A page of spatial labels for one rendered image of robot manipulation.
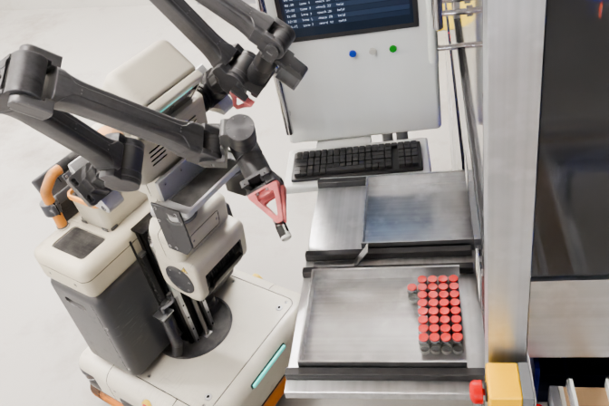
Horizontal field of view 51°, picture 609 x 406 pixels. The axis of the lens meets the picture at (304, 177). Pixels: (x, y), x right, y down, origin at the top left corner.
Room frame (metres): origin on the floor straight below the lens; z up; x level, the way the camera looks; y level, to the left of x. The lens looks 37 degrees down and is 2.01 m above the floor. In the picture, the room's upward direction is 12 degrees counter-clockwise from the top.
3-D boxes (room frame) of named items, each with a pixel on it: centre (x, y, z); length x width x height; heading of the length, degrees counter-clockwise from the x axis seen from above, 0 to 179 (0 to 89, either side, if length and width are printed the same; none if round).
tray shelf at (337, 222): (1.07, -0.19, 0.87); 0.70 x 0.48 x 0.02; 165
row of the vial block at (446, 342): (0.89, -0.23, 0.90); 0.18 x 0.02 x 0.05; 165
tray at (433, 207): (1.22, -0.30, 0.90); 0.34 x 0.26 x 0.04; 75
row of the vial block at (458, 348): (0.88, -0.25, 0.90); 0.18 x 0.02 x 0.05; 165
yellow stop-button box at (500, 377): (0.62, -0.26, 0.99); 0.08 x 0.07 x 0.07; 75
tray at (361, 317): (0.92, -0.10, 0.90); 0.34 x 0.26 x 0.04; 75
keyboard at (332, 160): (1.61, -0.17, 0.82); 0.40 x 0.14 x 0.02; 78
